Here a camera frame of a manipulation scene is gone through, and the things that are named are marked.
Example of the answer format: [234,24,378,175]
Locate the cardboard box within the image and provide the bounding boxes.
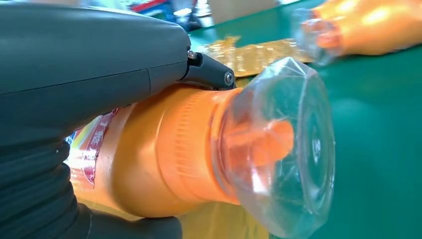
[208,0,281,24]

